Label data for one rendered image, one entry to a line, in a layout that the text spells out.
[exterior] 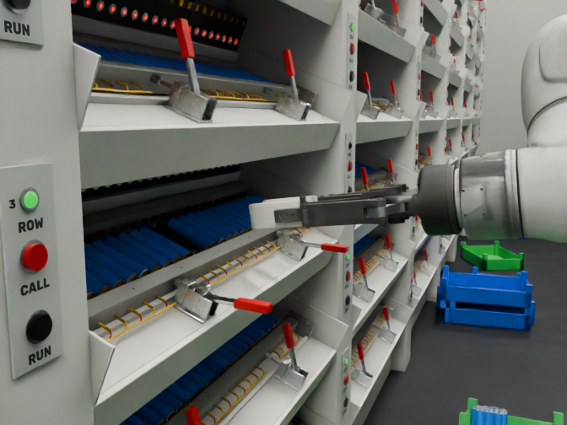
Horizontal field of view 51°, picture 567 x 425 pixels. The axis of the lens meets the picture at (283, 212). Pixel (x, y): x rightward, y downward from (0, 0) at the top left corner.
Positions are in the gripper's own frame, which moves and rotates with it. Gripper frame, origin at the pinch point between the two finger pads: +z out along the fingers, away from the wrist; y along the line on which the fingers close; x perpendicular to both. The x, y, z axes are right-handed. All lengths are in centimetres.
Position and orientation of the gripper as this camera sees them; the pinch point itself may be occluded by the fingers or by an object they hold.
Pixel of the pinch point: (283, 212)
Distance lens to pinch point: 69.7
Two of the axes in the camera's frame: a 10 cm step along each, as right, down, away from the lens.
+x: 1.2, 9.9, 1.0
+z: -9.1, 0.7, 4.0
